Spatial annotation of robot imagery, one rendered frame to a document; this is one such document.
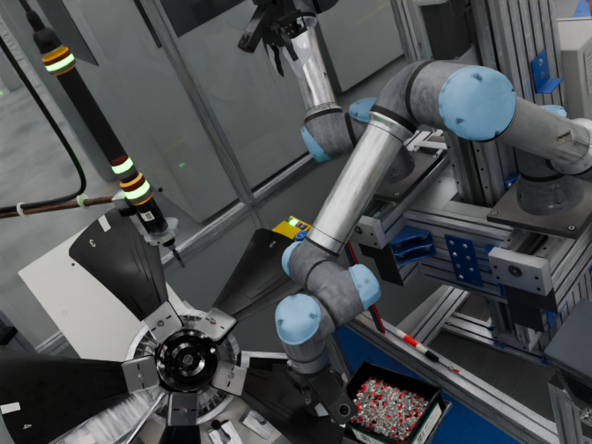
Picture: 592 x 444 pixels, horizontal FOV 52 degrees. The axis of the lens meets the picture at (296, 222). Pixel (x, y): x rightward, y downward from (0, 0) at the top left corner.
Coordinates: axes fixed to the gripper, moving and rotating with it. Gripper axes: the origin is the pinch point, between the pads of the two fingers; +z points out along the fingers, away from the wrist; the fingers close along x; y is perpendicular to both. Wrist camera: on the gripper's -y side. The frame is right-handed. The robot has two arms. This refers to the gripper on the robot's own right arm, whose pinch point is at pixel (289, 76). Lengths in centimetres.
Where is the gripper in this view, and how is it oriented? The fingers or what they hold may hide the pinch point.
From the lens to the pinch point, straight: 152.8
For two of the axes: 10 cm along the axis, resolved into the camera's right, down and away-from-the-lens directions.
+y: 7.5, -5.7, 3.4
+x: -5.6, -2.8, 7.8
